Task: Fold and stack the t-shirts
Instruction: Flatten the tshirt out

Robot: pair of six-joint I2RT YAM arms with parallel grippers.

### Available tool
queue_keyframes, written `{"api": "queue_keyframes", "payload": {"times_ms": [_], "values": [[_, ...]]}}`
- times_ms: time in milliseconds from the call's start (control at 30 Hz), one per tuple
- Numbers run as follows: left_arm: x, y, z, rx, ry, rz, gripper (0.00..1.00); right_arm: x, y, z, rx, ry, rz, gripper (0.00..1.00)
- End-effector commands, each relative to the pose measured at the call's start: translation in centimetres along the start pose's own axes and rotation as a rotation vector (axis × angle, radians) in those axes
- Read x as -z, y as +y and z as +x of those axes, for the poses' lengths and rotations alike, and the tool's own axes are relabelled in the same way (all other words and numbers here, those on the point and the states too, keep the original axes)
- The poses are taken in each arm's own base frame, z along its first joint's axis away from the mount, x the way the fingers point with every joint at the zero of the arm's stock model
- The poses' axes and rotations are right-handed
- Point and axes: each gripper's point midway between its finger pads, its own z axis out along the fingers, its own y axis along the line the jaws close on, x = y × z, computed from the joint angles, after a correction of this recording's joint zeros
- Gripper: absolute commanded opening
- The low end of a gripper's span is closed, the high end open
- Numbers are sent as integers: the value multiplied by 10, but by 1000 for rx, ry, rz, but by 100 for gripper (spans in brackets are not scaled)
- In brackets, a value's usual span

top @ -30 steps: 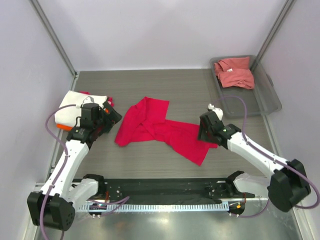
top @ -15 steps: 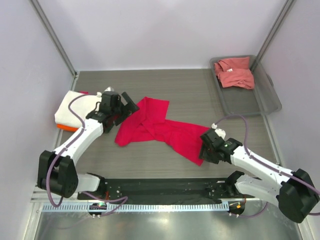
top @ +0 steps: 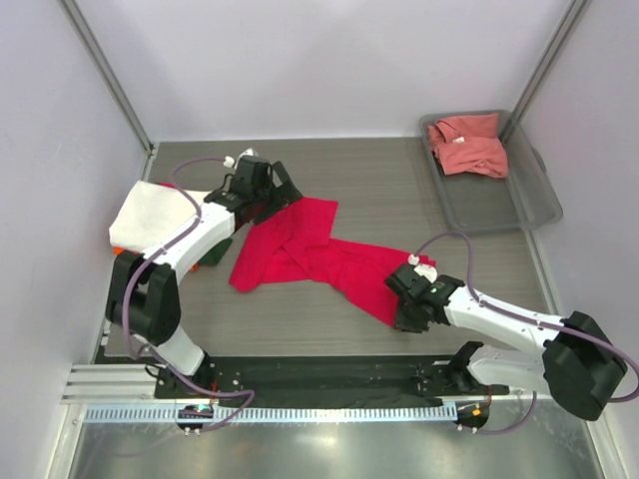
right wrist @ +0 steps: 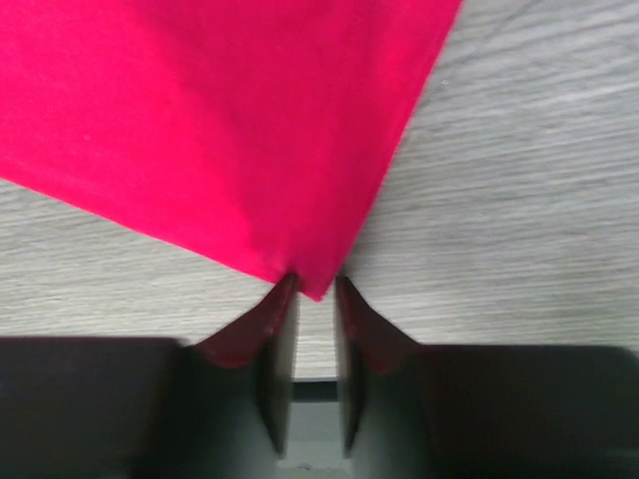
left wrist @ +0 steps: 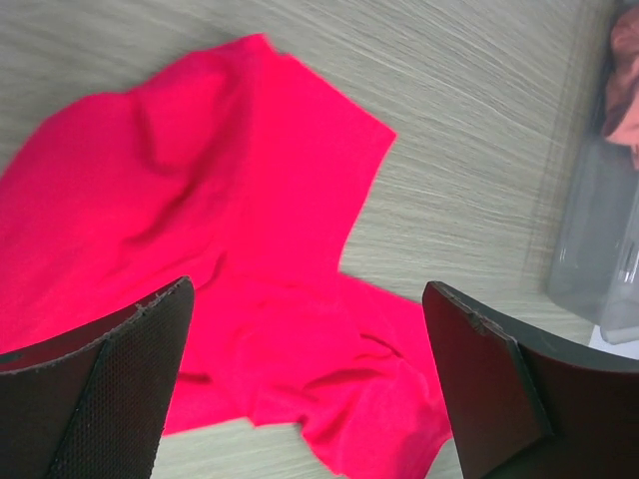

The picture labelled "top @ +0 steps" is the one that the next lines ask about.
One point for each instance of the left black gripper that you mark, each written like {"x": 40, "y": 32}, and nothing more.
{"x": 292, "y": 195}

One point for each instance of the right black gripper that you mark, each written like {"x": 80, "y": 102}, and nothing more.
{"x": 408, "y": 325}

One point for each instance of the red t-shirt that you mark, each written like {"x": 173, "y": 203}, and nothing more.
{"x": 296, "y": 245}

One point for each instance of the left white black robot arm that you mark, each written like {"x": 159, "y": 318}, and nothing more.
{"x": 143, "y": 295}

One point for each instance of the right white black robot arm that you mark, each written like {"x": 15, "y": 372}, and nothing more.
{"x": 568, "y": 358}

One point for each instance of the folded dark green t-shirt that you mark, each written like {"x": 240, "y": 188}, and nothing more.
{"x": 216, "y": 253}

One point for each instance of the grey plastic tray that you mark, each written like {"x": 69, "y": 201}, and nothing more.
{"x": 478, "y": 204}

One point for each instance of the salmon pink t-shirt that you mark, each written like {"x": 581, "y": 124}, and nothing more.
{"x": 468, "y": 144}

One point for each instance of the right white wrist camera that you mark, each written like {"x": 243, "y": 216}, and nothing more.
{"x": 423, "y": 269}

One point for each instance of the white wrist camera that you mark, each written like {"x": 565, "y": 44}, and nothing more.
{"x": 232, "y": 162}
{"x": 423, "y": 269}

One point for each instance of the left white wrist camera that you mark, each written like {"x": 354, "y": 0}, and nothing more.
{"x": 232, "y": 162}

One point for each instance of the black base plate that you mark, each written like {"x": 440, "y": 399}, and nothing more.
{"x": 347, "y": 382}

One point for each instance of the left aluminium corner post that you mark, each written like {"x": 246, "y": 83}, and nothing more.
{"x": 95, "y": 51}

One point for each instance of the aluminium corner post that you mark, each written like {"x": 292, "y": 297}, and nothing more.
{"x": 95, "y": 51}
{"x": 559, "y": 39}

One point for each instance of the slotted cable duct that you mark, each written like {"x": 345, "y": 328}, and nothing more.
{"x": 183, "y": 413}

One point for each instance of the right aluminium corner post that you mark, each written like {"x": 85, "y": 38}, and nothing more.
{"x": 559, "y": 39}

